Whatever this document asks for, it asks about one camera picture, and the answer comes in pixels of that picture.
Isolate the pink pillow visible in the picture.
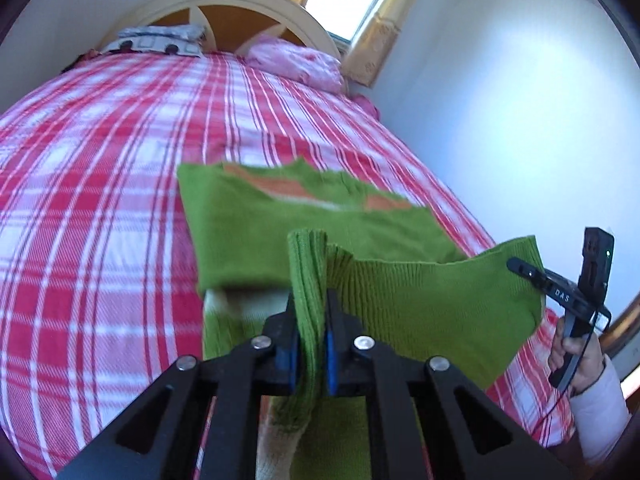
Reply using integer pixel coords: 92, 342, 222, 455
244, 37, 346, 94

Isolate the red white plaid bedspread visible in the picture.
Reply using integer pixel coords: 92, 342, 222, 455
0, 51, 576, 480

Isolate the right hand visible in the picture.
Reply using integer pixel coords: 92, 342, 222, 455
546, 314, 609, 399

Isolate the yellow curtain right panel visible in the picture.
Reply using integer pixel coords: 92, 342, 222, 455
341, 0, 416, 88

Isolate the black cable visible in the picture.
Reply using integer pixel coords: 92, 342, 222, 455
529, 303, 614, 436

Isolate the green striped knit sweater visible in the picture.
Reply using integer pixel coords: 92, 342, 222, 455
177, 159, 544, 479

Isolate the white sleeve right forearm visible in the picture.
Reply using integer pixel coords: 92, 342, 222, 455
570, 354, 631, 468

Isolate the cream wooden headboard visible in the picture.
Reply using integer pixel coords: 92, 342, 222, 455
99, 0, 340, 58

